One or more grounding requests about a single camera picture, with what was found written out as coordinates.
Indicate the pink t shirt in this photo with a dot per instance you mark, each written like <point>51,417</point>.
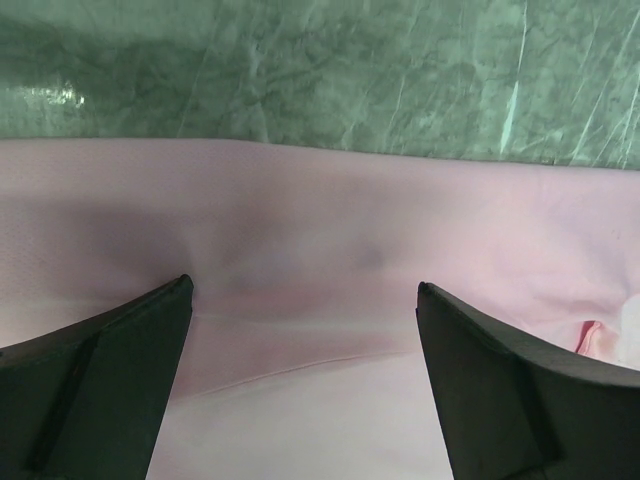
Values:
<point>303,359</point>

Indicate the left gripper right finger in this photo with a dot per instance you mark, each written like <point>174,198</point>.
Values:
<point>513,406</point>

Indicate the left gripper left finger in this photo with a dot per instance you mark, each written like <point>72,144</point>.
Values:
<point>87,401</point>

